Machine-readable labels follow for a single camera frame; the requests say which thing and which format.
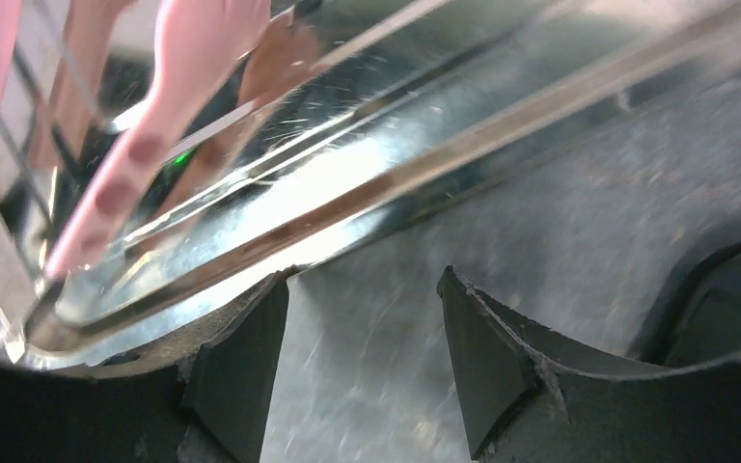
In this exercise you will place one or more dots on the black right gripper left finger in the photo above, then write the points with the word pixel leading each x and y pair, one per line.
pixel 201 396

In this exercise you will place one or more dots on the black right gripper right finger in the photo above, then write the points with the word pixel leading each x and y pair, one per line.
pixel 530 394

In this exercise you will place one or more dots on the stainless steel serving tray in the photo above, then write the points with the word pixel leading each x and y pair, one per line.
pixel 433 132

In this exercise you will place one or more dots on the pink-handled metal tongs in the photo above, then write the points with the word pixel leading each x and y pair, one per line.
pixel 196 47

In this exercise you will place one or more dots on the black poker chip case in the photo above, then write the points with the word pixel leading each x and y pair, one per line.
pixel 696 316

